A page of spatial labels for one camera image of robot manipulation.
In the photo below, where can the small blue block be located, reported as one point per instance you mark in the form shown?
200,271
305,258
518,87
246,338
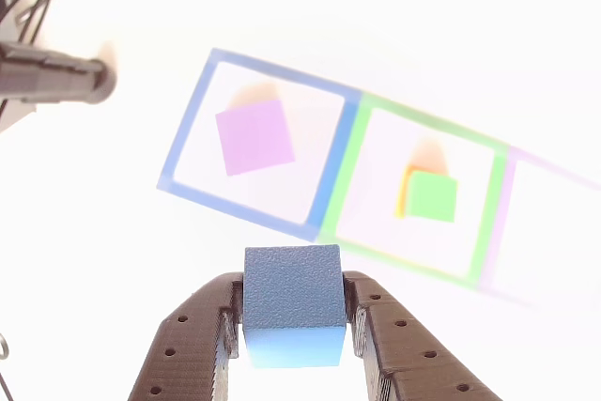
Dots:
291,288

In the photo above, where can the orange block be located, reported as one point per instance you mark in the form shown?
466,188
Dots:
400,194

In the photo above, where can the green block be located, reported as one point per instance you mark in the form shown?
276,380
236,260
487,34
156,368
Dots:
432,196

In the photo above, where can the large purple block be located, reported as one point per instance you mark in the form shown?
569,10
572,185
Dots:
253,138

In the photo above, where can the black tripod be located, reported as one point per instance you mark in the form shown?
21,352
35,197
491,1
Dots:
47,72

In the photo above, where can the purple square frame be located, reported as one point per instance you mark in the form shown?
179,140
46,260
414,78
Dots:
497,232

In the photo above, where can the green square frame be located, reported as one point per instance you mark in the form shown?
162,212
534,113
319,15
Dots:
487,213

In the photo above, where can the blue square frame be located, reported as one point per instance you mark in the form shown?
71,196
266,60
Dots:
188,119

